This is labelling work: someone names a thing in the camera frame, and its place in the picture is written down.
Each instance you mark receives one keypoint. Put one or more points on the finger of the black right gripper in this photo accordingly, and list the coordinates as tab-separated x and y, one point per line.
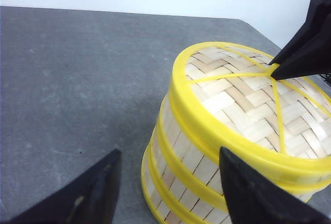
308	52

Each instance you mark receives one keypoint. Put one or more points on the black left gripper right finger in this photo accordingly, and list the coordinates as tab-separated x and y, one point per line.
252	198

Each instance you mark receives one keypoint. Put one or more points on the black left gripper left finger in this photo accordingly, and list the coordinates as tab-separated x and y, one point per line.
90	198

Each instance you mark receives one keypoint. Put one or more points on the bamboo steamer basket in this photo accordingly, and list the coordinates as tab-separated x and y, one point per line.
256	122
192	180
155	193

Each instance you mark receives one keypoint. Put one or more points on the woven bamboo steamer lid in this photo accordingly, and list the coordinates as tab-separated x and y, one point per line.
203	71

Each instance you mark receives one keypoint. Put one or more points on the black wire object background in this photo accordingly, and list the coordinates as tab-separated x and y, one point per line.
326	78

